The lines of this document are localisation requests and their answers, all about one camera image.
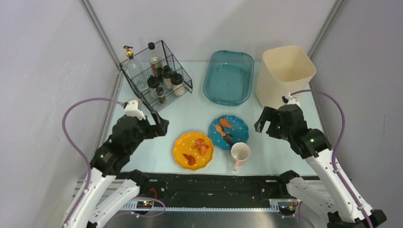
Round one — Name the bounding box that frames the orange dotted plate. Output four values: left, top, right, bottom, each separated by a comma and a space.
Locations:
172, 132, 214, 171

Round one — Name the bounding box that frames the small pepper shaker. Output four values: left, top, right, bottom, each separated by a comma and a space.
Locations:
155, 87, 166, 104

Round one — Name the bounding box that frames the blue dotted plate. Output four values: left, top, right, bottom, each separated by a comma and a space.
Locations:
208, 115, 249, 150

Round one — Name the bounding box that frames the white spice jar black lid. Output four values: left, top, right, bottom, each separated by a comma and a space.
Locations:
147, 75, 160, 98

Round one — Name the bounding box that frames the pink white mug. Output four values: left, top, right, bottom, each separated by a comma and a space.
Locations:
230, 142, 251, 171

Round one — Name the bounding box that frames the small black cap bottle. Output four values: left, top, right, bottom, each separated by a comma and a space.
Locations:
163, 65, 173, 89

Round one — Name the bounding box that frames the glass bottle gold pump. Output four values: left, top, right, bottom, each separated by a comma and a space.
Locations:
123, 45, 144, 92

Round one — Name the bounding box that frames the dark sauce bottle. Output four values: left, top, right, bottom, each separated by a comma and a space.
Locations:
148, 42, 163, 79

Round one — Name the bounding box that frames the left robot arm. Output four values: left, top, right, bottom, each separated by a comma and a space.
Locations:
62, 111, 169, 228

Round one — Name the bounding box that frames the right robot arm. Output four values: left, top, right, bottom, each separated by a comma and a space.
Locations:
254, 104, 387, 228

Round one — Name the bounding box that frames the orange food on blue plate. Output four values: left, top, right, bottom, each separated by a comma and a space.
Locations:
219, 118, 232, 129

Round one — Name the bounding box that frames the shrimp piece upper orange plate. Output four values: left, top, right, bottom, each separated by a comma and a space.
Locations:
192, 139, 210, 156

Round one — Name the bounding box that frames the shrimp piece orange plate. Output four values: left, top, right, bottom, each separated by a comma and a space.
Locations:
192, 139, 210, 156
183, 153, 196, 166

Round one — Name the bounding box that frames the shrimp piece lower orange plate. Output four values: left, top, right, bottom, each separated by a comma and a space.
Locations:
183, 153, 196, 166

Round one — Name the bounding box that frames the dark food scrap blue plate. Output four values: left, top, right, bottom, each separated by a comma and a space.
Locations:
221, 127, 234, 146

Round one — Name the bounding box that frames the cream waste bin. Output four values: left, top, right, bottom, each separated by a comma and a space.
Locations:
255, 46, 317, 108

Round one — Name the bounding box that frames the salmon piece on blue plate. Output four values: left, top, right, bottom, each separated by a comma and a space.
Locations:
215, 124, 226, 137

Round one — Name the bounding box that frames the teal plastic tub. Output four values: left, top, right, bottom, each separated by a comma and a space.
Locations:
203, 50, 255, 106

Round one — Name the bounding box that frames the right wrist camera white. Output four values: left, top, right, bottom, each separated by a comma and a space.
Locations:
282, 93, 301, 107

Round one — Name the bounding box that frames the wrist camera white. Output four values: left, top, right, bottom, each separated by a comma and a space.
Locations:
282, 93, 301, 107
124, 99, 146, 120

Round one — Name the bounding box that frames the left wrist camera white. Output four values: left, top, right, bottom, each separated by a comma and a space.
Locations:
124, 99, 146, 120

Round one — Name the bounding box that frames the black wire rack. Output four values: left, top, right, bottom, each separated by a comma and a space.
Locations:
119, 40, 193, 111

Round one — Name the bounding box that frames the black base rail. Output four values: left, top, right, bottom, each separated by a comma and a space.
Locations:
119, 171, 322, 210

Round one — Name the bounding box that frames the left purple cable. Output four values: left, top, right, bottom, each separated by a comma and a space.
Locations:
61, 97, 166, 228

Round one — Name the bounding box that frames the aluminium frame post right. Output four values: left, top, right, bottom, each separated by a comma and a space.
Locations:
307, 0, 345, 59

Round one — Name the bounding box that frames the aluminium frame post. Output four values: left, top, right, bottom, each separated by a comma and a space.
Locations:
79, 0, 120, 70
307, 0, 345, 59

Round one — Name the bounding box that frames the aluminium frame post left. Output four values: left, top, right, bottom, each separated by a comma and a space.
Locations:
79, 0, 120, 70

